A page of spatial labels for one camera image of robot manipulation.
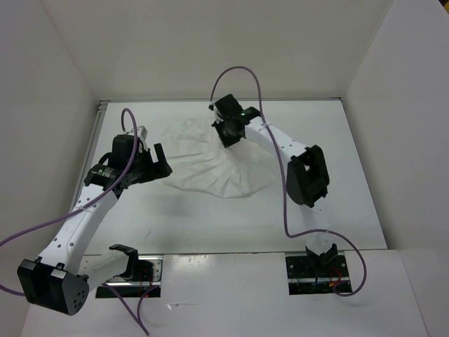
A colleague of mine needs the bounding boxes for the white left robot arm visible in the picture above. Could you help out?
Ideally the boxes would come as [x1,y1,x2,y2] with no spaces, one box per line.
[17,126,172,316]

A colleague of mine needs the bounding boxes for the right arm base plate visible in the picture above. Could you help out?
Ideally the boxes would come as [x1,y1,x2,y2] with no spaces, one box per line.
[285,254,352,296]

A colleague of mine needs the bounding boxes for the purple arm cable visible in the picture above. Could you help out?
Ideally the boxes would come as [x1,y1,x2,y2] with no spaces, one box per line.
[209,65,368,297]
[0,107,150,336]

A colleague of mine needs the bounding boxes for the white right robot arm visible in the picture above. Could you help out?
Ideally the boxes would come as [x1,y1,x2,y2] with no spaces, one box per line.
[209,94,337,276]

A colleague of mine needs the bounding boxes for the white pleated skirt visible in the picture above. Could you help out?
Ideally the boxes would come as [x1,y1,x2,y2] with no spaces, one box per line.
[161,118,280,199]

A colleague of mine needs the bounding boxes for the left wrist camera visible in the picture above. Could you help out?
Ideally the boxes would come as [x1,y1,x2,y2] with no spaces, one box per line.
[128,126,148,140]

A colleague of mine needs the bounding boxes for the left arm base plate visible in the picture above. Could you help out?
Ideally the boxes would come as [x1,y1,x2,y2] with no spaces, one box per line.
[95,255,163,299]

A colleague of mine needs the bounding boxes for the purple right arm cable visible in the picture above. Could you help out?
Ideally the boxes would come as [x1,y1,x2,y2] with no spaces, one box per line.
[209,65,368,297]

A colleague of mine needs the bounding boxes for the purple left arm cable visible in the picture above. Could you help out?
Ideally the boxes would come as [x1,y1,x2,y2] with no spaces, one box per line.
[0,107,150,336]

